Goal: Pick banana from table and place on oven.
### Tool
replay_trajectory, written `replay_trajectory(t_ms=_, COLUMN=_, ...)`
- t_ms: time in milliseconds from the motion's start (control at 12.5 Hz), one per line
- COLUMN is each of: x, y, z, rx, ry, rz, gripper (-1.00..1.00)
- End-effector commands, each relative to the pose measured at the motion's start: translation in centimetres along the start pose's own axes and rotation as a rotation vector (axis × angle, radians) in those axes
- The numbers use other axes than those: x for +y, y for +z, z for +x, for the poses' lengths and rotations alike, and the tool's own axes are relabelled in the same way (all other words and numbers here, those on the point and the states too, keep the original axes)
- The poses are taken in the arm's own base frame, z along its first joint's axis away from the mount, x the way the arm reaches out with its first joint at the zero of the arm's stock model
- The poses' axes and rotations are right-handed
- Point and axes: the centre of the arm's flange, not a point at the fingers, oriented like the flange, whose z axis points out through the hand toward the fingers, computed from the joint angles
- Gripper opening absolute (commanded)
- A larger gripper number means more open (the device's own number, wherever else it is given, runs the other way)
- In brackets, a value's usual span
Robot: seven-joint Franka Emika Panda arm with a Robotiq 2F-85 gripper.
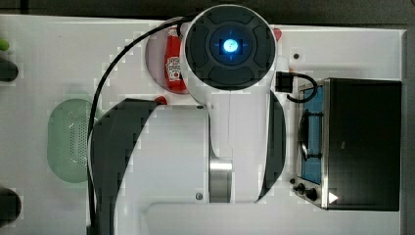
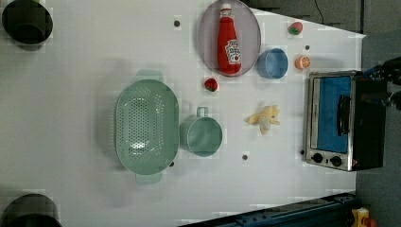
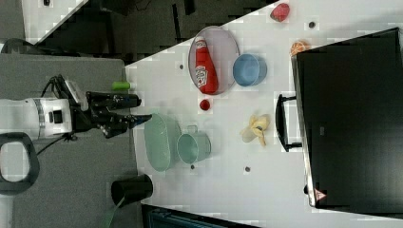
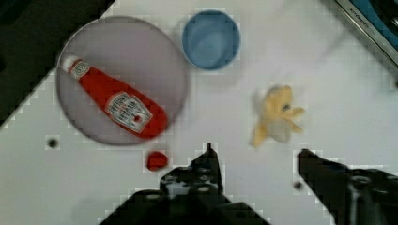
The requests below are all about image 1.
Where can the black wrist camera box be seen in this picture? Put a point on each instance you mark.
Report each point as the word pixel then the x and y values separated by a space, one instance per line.
pixel 284 82

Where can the red strawberry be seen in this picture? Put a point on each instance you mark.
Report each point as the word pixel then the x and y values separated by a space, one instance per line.
pixel 277 33

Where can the green cylinder object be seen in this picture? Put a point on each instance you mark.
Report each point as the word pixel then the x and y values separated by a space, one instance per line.
pixel 4 44

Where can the black camera mount upper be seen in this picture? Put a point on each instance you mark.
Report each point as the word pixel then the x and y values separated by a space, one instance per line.
pixel 8 70

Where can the small red tomato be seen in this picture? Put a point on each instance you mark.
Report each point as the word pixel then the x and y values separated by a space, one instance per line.
pixel 161 100

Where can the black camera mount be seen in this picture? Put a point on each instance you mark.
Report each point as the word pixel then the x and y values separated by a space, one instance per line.
pixel 10 206
pixel 8 70

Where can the red ketchup bottle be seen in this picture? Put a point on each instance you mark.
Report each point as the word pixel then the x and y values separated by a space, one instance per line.
pixel 172 70

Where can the grey round plate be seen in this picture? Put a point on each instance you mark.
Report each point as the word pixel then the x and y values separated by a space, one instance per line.
pixel 155 50

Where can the black camera mount lower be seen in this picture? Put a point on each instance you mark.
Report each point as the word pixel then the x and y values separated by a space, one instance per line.
pixel 10 206

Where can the black toaster oven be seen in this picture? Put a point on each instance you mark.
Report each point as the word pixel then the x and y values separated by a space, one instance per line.
pixel 349 145

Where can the green perforated colander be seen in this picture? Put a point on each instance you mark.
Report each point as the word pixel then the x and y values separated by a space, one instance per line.
pixel 67 140

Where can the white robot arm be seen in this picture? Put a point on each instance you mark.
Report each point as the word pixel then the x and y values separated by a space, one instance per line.
pixel 228 60

